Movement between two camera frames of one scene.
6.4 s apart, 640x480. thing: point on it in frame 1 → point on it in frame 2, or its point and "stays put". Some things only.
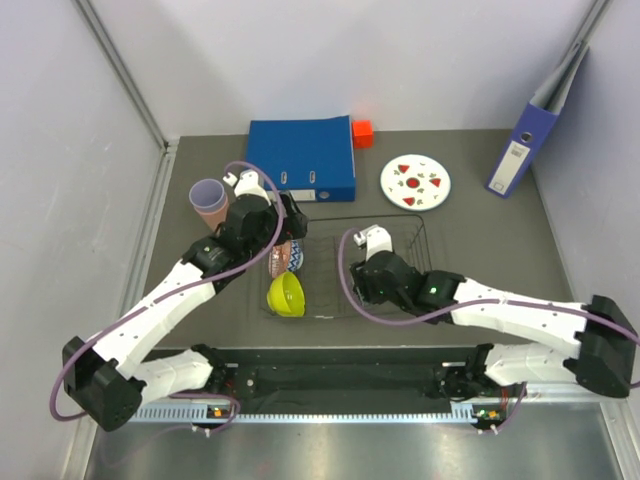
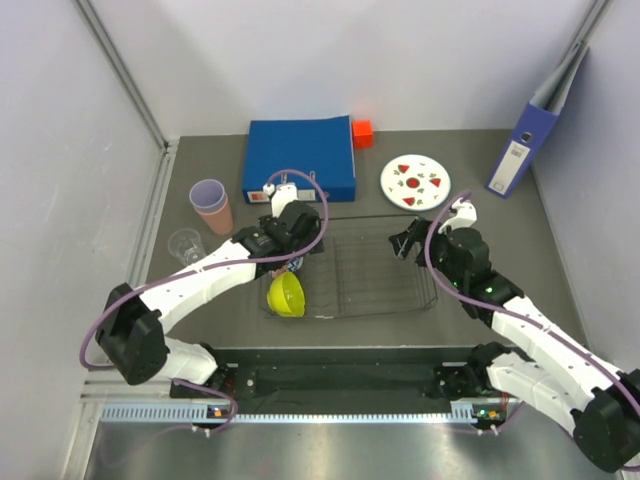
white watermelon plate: x=415 y=182 stays put
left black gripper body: x=291 y=224 → x=310 y=241
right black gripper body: x=371 y=293 → x=439 y=253
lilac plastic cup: x=207 y=194 stays put
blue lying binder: x=310 y=160 stays put
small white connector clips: x=206 y=430 stays put
